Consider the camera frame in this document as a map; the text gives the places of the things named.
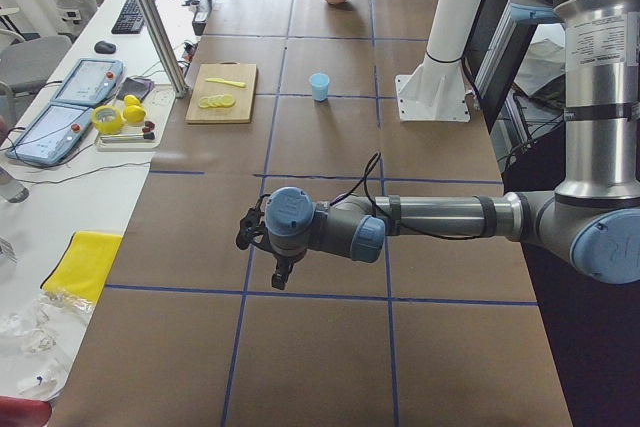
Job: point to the black computer mouse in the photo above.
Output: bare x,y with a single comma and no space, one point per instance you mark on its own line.
104,47

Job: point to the yellow plastic knife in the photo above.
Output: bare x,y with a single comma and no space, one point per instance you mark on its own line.
222,81

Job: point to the upper blue teach pendant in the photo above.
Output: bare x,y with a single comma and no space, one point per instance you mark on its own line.
89,82

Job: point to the bamboo cutting board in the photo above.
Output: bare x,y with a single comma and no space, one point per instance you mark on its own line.
241,112

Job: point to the blue teach pendant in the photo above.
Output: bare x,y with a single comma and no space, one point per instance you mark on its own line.
89,82
52,135

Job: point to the lower blue teach pendant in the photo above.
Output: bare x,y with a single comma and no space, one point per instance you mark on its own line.
52,135

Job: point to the white tray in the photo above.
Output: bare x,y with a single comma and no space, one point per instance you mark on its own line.
145,136

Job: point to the yellow lemon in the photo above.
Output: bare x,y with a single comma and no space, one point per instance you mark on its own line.
131,100
134,114

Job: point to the top lemon slice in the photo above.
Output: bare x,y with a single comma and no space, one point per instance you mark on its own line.
228,100

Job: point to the aluminium frame post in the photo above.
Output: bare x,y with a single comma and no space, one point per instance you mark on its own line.
163,47

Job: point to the light blue cup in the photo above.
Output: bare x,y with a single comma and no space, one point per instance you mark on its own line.
319,84

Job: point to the white power strip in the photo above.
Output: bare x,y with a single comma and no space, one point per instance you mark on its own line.
160,99

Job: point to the black keyboard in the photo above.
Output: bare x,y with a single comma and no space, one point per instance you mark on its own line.
130,19

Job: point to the grey office chair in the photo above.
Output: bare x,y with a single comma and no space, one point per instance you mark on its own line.
26,65

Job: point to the yellow tape roll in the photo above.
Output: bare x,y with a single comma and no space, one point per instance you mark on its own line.
107,120

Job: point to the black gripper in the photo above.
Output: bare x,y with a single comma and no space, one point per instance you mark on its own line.
283,260

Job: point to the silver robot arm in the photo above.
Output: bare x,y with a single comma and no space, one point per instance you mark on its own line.
591,219

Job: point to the bottom lemon slice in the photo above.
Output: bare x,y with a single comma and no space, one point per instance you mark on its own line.
204,102

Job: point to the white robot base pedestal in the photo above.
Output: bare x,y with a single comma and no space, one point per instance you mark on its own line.
435,91

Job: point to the yellow cloth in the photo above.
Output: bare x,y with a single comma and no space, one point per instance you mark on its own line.
85,265

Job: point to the clear plastic bag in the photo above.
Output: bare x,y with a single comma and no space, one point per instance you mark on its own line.
39,344

